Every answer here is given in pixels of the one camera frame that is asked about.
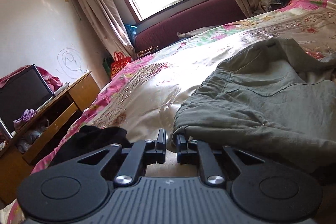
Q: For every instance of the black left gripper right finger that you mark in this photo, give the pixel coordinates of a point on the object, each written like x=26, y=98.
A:
x=200, y=154

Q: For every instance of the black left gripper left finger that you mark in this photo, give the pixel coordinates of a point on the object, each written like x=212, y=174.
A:
x=139, y=156

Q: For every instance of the olive green pants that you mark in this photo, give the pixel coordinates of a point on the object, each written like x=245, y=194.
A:
x=271, y=98

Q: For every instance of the floral satin bedspread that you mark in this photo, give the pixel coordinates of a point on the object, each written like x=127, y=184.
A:
x=144, y=97

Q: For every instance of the folded black garment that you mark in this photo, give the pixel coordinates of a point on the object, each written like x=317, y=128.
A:
x=88, y=139

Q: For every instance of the red shopping bag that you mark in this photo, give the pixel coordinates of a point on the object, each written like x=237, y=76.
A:
x=120, y=61

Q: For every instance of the pink cloth behind tv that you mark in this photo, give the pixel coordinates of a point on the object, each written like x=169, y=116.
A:
x=53, y=82

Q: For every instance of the blue plastic bag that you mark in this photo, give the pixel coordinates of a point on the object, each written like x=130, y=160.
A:
x=131, y=32

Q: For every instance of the wooden tv cabinet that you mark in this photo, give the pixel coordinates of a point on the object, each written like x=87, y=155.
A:
x=57, y=115

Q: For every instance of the purple cloth on cabinet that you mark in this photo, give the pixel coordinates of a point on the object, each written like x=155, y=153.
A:
x=27, y=115

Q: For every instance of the black television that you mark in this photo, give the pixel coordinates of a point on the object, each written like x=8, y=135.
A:
x=26, y=90

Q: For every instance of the maroon sofa bench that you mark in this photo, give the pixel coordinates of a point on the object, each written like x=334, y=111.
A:
x=206, y=14

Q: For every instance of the left beige curtain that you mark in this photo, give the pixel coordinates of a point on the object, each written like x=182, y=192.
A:
x=105, y=19

